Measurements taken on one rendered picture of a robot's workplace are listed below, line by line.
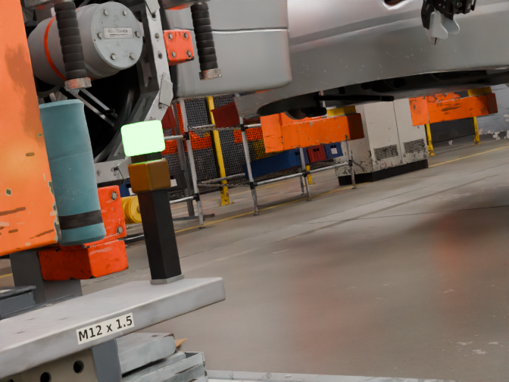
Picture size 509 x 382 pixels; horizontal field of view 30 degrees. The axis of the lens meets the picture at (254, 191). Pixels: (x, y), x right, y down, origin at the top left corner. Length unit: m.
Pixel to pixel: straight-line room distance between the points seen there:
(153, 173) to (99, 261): 0.70
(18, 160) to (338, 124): 4.69
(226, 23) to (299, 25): 1.98
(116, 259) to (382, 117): 8.25
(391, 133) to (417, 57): 6.02
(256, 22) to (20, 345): 1.66
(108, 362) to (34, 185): 0.39
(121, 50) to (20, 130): 0.57
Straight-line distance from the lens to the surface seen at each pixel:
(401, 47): 4.17
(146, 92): 2.11
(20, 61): 1.31
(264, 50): 2.53
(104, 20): 1.81
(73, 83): 1.64
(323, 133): 5.95
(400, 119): 10.36
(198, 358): 2.14
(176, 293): 1.15
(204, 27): 1.89
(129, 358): 2.04
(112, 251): 1.93
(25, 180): 1.29
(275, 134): 6.18
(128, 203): 1.99
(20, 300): 1.67
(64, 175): 1.73
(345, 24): 4.26
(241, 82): 2.43
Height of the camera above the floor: 0.61
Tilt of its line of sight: 3 degrees down
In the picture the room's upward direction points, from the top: 9 degrees counter-clockwise
